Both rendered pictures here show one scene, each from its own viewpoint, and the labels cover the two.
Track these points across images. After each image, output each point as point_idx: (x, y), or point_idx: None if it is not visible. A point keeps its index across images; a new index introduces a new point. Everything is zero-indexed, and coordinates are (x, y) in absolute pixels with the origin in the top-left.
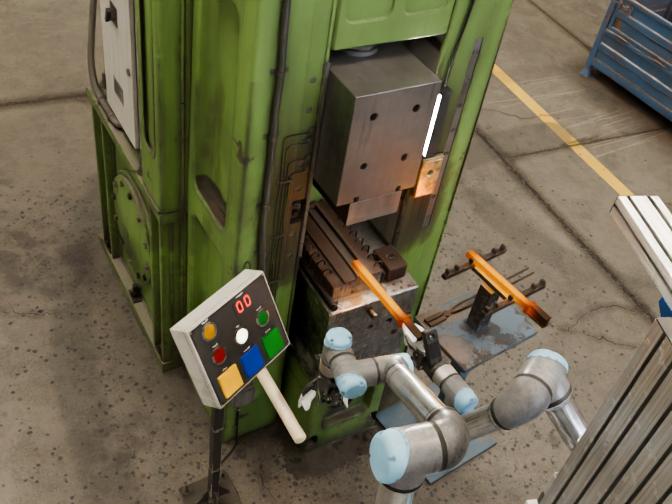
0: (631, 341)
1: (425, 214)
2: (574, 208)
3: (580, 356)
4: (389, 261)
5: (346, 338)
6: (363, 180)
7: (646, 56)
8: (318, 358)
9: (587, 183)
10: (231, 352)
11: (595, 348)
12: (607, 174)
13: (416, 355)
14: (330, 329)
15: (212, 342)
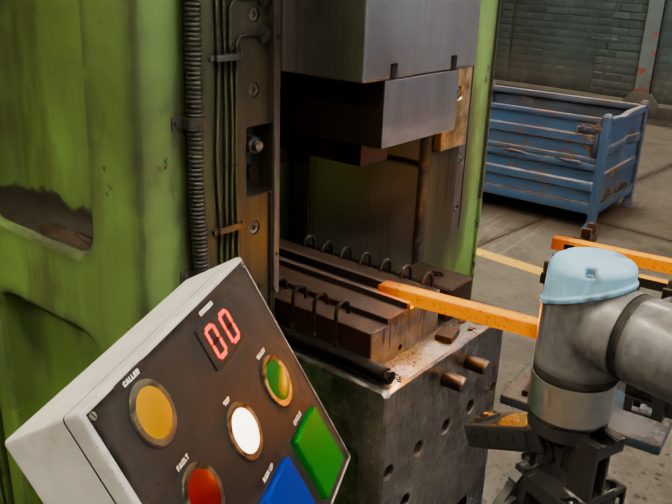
0: None
1: (453, 200)
2: (516, 302)
3: (661, 456)
4: (438, 279)
5: (620, 259)
6: (403, 15)
7: (497, 148)
8: (484, 423)
9: (510, 277)
10: (233, 484)
11: (669, 440)
12: (524, 265)
13: (639, 389)
14: (555, 255)
15: (172, 451)
